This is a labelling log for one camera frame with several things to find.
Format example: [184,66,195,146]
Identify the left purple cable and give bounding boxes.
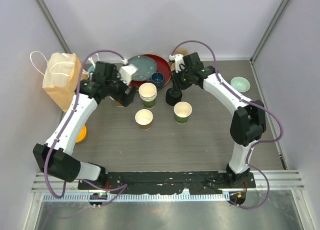
[44,49,129,207]

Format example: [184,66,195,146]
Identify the single green paper cup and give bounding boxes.
[173,101,193,124]

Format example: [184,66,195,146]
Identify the black cup lid stack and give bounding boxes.
[165,88,183,106]

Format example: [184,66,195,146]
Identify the pale green ceramic bowl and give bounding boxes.
[230,76,251,93]

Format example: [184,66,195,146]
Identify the brown paper bag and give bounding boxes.
[42,52,89,112]

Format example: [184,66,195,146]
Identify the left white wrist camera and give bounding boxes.
[118,64,138,86]

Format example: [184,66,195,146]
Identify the red round tray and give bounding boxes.
[129,54,171,90]

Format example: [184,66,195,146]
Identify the brown paper cup stack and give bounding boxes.
[109,96,124,108]

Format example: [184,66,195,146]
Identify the aluminium frame rail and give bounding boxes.
[31,170,305,194]

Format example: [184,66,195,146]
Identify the light blue cylinder holder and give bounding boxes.
[87,65,96,75]

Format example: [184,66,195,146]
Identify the purple cable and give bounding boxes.
[44,49,129,207]
[172,40,285,211]

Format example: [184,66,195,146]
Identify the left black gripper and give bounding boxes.
[106,70,139,107]

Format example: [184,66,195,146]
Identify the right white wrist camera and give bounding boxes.
[169,54,186,73]

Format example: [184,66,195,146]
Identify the orange round dish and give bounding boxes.
[76,125,88,144]

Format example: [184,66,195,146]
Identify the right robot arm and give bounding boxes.
[165,52,266,188]

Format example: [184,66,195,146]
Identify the cardboard cup carrier stack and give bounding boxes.
[169,48,189,64]

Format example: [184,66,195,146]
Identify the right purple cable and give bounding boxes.
[172,40,285,211]

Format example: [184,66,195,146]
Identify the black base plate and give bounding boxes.
[78,171,256,195]

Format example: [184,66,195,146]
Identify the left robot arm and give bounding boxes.
[33,61,138,190]

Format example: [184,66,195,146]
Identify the small dark blue bowl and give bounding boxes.
[151,72,165,88]

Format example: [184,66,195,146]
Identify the white slotted cable duct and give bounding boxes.
[42,192,230,204]

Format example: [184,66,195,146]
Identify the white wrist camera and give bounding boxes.
[118,64,138,86]
[169,54,186,73]

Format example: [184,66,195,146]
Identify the green paper cup stack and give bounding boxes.
[138,83,157,109]

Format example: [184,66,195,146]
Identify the single brown paper cup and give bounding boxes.
[134,109,153,130]

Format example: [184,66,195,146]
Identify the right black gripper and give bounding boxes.
[169,65,192,93]

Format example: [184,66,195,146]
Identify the blue-grey ceramic plate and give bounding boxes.
[128,55,158,82]

